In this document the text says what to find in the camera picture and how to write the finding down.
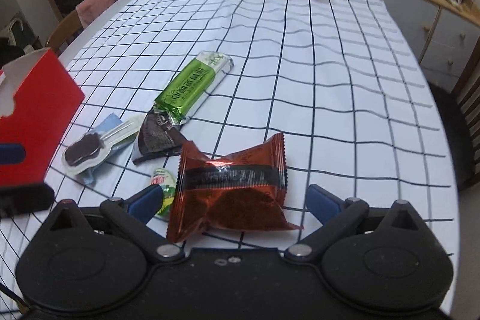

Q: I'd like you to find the black grid white tablecloth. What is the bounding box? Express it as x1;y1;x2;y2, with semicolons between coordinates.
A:
1;0;459;319

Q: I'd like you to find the pink cloth on chair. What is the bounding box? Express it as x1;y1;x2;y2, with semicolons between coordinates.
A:
76;0;115;28

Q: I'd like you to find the wooden chair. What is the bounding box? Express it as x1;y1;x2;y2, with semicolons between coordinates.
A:
46;0;118;54

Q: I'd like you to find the wooden sideboard cabinet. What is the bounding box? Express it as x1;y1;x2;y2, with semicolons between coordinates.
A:
382;0;479;92

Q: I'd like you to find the green snack bar packet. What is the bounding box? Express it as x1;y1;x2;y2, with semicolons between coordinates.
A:
153;51;234;126

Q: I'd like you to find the chocolate lollipop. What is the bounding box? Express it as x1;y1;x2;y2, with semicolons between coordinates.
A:
62;114;144;175

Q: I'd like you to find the brown triangular snack packet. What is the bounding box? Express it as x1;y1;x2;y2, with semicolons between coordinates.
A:
131;108;186;166

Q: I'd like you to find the red foil snack packet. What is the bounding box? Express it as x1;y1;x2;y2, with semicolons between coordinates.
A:
167;132;300;243

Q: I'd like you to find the red and white cardboard box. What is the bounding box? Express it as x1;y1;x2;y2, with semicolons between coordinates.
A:
1;49;85;187

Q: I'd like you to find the light blue snack packet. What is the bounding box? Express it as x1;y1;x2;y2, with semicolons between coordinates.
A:
78;113;137;185

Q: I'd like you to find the small green white snack packet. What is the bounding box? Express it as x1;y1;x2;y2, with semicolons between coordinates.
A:
150;167;176;217

